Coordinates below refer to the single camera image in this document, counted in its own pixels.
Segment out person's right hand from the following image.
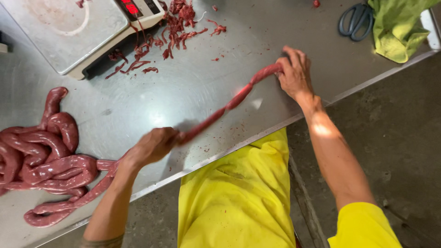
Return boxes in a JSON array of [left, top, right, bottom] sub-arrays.
[[276, 46, 315, 102]]

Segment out green cloth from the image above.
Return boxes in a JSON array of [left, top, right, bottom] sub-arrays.
[[367, 0, 441, 64]]

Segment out white digital kitchen scale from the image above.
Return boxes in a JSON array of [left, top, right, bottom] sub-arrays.
[[0, 0, 167, 80]]

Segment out person's left hand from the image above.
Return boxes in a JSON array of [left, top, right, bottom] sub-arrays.
[[123, 127, 181, 169]]

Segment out grey handled scissors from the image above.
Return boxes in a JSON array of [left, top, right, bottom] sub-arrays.
[[338, 3, 374, 42]]

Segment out heap of red meat scraps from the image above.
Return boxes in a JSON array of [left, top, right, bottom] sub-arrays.
[[105, 0, 228, 80]]

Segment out long red sausage rope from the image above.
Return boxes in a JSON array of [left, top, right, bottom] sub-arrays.
[[0, 62, 284, 228]]

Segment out person's yellow shirt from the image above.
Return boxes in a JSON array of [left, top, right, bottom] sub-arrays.
[[177, 127, 403, 248]]

